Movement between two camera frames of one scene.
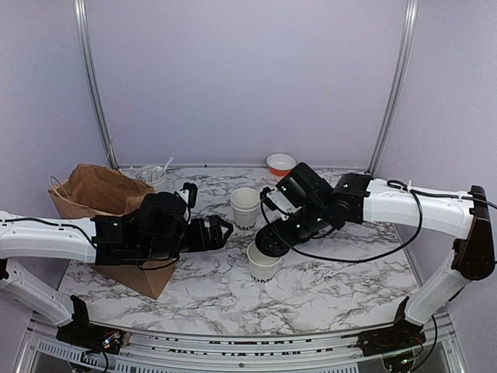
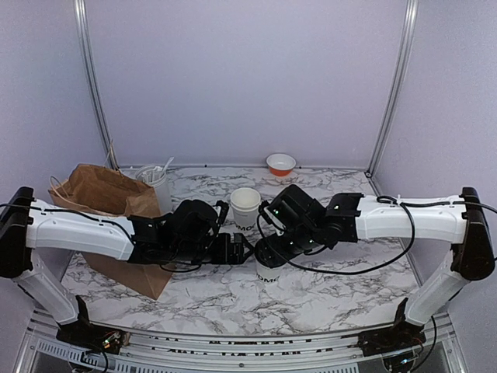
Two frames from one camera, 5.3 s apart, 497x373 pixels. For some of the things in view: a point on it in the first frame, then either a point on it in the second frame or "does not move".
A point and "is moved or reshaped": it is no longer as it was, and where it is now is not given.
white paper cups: x=245 y=202 does not move
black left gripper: x=217 y=241 → x=224 y=256
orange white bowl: x=280 y=165 does not move
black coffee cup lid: x=269 y=241 is moved or reshaped
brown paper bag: x=94 y=190 does not move
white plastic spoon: x=170 y=160 does not move
